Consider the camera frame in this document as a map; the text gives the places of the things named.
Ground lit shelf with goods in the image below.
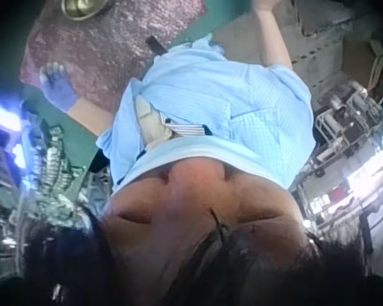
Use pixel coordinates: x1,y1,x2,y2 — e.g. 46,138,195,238
293,152,383,246

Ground person's right hand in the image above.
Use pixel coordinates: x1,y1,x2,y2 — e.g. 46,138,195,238
253,0,280,11

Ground person's left hand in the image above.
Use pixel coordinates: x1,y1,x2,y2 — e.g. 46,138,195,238
39,61,80,113

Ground shelf with bottles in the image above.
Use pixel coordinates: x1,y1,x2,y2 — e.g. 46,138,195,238
0,101,95,226

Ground metal bowl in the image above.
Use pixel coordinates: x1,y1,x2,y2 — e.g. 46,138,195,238
60,0,115,22

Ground pink speckled work slab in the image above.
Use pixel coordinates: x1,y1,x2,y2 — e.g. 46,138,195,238
21,0,208,112

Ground brown cardboard box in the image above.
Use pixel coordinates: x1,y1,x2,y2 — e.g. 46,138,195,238
340,40,383,85

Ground black handle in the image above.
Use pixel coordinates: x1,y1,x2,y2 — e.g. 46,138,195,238
146,35,169,57

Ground metal rack with parts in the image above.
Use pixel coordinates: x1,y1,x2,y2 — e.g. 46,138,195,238
306,79,383,192

